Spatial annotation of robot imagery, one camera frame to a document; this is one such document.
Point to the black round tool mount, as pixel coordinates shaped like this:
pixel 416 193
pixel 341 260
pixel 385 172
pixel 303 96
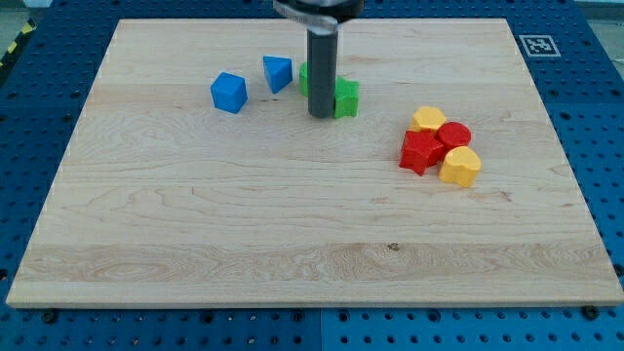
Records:
pixel 319 16

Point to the red circle block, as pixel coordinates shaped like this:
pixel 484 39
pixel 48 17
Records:
pixel 453 134

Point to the blue triangle block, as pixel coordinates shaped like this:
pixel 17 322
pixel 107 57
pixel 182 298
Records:
pixel 278 72

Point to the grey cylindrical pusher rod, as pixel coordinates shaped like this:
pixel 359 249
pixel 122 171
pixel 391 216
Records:
pixel 321 72

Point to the white fiducial marker tag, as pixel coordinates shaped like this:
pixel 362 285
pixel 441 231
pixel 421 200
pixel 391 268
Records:
pixel 539 46

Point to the red star block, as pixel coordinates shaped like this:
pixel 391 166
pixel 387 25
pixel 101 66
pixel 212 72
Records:
pixel 419 151

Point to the wooden board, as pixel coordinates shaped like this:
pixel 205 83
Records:
pixel 162 200

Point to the yellow hexagon block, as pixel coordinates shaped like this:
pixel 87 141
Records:
pixel 427 119

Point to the green round block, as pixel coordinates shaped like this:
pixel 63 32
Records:
pixel 303 79

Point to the blue cube block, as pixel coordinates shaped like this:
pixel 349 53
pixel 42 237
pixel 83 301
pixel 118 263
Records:
pixel 229 92

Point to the yellow black hazard tape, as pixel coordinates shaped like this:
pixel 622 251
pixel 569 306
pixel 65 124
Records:
pixel 15 49

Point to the green star block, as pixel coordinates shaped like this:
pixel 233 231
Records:
pixel 346 98

